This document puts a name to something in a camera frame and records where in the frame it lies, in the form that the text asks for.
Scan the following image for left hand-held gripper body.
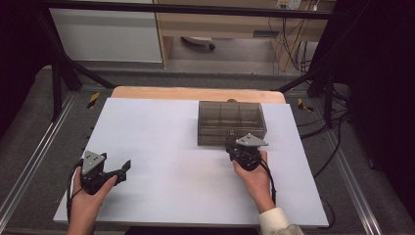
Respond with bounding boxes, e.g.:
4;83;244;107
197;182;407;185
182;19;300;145
78;150;115;196

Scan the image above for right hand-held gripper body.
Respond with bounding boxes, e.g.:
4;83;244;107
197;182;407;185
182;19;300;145
227;132;269;172

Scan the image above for smoky transparent drawer box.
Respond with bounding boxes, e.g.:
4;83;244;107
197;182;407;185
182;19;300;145
197;100;268;147

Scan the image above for person's left hand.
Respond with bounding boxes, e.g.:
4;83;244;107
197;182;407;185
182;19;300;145
68;165;118;227

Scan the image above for person's right hand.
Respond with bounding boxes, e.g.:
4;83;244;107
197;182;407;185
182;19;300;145
232;150;277;215

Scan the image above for wooden table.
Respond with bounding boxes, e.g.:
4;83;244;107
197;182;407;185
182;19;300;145
110;85;288;105

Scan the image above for black metal stand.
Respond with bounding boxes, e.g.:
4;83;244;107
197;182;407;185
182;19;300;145
276;55;348;129
31;8;116;122

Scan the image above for office chair base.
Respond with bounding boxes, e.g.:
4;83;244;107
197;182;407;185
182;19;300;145
180;35;217;52

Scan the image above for light wooden desk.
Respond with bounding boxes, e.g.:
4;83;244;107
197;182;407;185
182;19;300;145
152;0;338;71

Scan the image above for white cabinet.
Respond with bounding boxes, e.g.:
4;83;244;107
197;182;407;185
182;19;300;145
49;0;163;64

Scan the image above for black curtain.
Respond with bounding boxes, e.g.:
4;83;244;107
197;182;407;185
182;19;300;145
0;0;55;138
317;0;415;223

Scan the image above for white power strip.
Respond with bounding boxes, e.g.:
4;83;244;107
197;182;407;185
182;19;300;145
275;0;303;11

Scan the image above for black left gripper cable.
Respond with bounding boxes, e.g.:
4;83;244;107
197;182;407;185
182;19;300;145
66;159;84;223

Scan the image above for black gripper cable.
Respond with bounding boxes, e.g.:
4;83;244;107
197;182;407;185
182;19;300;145
66;159;84;223
258;161;337;230

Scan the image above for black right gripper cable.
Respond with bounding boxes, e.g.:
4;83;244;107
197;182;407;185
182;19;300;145
258;161;337;230

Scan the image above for aluminium floor rail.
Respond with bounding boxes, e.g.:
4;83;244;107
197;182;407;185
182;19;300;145
0;92;78;223
324;129;384;235

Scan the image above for black floor cables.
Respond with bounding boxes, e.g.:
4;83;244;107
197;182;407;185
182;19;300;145
296;82;351;179

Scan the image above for bundle of hanging cables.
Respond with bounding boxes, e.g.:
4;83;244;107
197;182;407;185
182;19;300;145
267;9;316;73

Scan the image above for black horizontal frame bar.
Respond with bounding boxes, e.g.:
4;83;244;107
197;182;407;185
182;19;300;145
44;0;335;21

